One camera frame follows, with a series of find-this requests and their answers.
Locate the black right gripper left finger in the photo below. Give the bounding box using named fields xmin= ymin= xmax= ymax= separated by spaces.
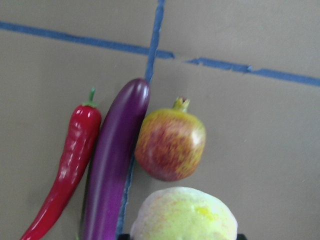
xmin=117 ymin=233 xmax=131 ymax=240

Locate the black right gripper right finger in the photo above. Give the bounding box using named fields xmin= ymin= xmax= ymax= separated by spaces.
xmin=236 ymin=233 xmax=248 ymax=240

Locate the green pink peach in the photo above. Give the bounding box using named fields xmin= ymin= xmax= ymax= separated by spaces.
xmin=130 ymin=186 xmax=238 ymax=240

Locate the purple eggplant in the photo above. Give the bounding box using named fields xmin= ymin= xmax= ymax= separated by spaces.
xmin=80 ymin=78 xmax=150 ymax=240

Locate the red yellow pomegranate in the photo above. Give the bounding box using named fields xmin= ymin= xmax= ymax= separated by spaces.
xmin=134 ymin=97 xmax=206 ymax=182

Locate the red chili pepper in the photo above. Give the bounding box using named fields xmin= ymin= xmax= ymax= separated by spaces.
xmin=21 ymin=87 xmax=102 ymax=240

